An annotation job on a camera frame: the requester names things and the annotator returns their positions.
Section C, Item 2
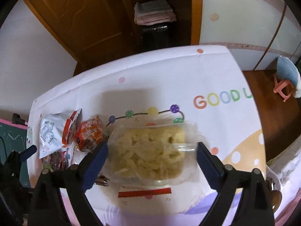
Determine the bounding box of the orange white snack packet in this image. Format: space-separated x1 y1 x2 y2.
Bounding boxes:
39 108 83 159

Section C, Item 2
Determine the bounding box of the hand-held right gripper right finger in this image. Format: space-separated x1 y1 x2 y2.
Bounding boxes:
197 142 275 226

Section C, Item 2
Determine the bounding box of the wooden corner shelf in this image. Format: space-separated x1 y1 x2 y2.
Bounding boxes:
113 0 203 52

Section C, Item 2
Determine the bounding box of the orange red snack packet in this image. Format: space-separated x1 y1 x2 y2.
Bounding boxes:
75 115 105 151

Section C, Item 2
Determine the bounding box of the black box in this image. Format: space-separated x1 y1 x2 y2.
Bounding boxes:
139 25 171 50

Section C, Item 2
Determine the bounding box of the small brown red snack packet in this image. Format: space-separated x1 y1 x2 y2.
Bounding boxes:
95 175 110 186

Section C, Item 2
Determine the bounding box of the floral sliding wardrobe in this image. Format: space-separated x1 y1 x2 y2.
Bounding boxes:
200 0 301 71

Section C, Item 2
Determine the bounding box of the white pillow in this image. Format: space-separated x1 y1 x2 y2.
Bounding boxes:
266 144 301 217

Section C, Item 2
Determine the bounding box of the brown wooden door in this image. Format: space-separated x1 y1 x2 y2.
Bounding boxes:
22 0 132 76

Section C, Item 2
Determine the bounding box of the pink framed green chalkboard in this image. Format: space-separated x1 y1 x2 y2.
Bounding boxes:
0 118 31 186

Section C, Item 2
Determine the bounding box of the wooden bed post knob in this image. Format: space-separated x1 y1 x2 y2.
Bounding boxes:
268 179 283 212

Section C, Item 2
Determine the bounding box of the pink plastic stool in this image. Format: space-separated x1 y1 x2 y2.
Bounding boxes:
273 74 297 102

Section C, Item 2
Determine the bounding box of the cartoon printed tablecloth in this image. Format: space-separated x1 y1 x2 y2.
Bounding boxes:
27 45 268 226

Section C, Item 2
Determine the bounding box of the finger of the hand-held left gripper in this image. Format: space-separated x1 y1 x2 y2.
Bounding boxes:
20 145 37 162

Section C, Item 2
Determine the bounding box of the stack of folded cloths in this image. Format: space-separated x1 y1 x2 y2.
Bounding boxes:
134 0 177 25

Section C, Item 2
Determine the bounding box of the black clamp knob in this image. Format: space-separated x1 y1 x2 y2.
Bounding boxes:
12 113 25 124

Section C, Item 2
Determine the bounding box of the dark red snack packet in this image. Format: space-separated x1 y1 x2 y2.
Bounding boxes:
43 146 76 170

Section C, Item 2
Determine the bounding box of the clear pack of yellow puffs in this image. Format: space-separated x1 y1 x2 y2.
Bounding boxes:
103 120 200 199

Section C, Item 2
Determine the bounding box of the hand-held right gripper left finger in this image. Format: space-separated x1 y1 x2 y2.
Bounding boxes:
30 142 109 226

